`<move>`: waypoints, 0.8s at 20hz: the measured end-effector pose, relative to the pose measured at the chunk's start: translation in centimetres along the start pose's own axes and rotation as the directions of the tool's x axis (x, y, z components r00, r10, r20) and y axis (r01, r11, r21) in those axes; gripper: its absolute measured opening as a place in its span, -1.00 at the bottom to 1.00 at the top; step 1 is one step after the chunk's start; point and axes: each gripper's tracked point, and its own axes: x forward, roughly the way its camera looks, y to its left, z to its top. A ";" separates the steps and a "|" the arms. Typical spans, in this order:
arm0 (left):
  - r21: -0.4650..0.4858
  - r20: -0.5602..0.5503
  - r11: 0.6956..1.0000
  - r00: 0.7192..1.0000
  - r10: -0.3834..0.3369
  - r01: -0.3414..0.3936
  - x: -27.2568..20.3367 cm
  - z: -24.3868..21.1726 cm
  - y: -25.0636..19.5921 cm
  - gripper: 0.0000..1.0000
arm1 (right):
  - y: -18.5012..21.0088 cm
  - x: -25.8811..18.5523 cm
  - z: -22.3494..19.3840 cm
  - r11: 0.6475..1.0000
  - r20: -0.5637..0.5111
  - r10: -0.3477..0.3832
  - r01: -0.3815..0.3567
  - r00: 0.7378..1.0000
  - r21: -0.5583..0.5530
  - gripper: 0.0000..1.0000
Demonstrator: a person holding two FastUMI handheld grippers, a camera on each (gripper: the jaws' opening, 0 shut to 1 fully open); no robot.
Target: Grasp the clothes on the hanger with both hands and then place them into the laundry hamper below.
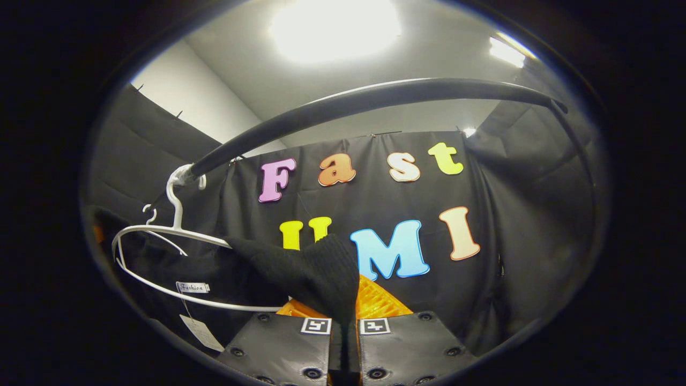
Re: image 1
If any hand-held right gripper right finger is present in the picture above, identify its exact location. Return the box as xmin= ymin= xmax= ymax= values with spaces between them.
xmin=343 ymin=274 xmax=479 ymax=386

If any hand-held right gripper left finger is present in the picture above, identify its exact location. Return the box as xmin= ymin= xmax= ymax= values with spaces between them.
xmin=216 ymin=298 xmax=344 ymax=386

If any black knit garment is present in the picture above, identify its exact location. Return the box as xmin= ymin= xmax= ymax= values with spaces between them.
xmin=91 ymin=206 xmax=361 ymax=370

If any white clothes hanger with label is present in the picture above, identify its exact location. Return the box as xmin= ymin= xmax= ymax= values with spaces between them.
xmin=111 ymin=164 xmax=293 ymax=313

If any black clothes rack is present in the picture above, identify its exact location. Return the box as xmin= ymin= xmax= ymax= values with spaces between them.
xmin=147 ymin=78 xmax=598 ymax=215

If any white paper hang tag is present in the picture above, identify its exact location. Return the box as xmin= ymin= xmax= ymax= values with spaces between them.
xmin=180 ymin=314 xmax=225 ymax=353

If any black backdrop cloth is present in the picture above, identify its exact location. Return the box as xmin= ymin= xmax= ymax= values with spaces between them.
xmin=83 ymin=59 xmax=609 ymax=357

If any rectangular ceiling light panel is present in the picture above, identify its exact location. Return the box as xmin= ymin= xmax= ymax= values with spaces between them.
xmin=489 ymin=32 xmax=536 ymax=69

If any large round ceiling light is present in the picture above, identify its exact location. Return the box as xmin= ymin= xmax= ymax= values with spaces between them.
xmin=268 ymin=0 xmax=402 ymax=65

